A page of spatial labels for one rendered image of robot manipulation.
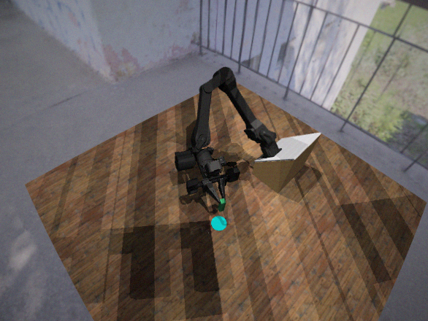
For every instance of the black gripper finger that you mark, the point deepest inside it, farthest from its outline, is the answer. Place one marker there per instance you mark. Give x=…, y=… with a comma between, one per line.
x=221, y=186
x=209, y=189

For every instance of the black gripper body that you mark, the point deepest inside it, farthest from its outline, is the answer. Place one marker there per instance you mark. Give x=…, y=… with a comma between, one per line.
x=193, y=184

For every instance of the cyan circle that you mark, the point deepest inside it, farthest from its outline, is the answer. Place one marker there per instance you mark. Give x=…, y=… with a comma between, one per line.
x=218, y=223

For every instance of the green rectangular post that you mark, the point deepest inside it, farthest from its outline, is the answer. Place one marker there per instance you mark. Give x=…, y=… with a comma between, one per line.
x=222, y=205

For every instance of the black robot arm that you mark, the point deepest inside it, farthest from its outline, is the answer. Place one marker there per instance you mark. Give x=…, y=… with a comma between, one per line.
x=255, y=129

